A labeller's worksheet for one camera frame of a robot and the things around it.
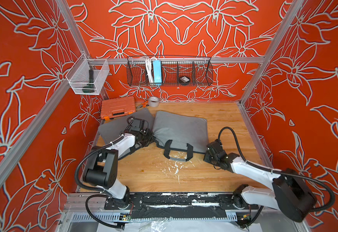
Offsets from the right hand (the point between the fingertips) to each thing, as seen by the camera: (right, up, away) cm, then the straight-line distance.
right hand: (205, 155), depth 88 cm
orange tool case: (-63, +32, +22) cm, 74 cm away
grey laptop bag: (-19, +14, +4) cm, 24 cm away
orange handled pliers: (-44, +34, +29) cm, 63 cm away
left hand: (-31, +12, +3) cm, 34 cm away
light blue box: (-30, +52, +1) cm, 60 cm away
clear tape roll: (-35, +37, +29) cm, 58 cm away
